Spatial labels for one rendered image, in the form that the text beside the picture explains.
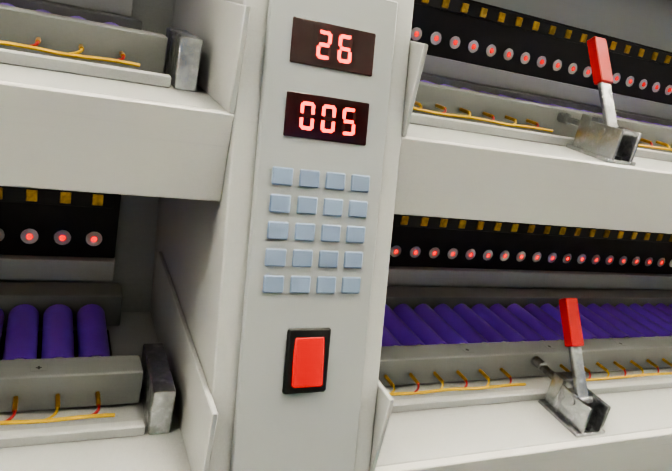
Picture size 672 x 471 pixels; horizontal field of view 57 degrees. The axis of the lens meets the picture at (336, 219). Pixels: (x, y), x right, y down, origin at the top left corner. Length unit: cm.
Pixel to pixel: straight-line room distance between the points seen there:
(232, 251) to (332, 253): 5
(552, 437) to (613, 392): 11
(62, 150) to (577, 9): 56
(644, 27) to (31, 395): 69
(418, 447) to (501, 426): 7
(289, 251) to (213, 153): 6
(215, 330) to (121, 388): 9
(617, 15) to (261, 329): 57
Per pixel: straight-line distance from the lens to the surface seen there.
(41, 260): 47
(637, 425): 53
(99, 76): 34
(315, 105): 31
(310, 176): 31
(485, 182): 38
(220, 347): 31
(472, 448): 42
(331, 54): 32
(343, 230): 32
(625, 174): 46
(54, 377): 38
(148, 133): 30
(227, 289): 31
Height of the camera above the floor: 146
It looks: 3 degrees down
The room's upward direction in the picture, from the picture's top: 5 degrees clockwise
